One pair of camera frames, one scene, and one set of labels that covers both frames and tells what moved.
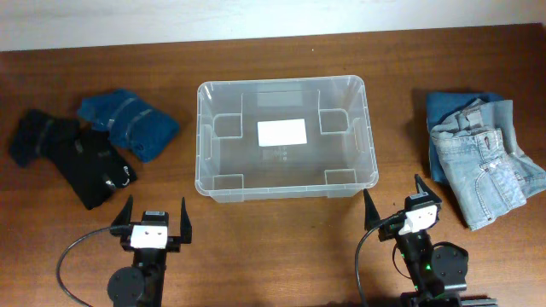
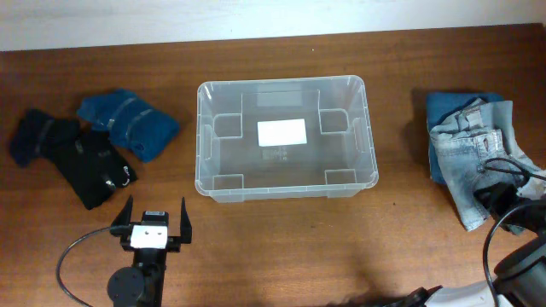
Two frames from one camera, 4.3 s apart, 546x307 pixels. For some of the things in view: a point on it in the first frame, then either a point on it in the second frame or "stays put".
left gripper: x=174 y=241 stays put
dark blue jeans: x=440 y=106 stays put
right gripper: x=372 y=217 to x=496 y=193
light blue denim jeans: x=479 y=153 stays put
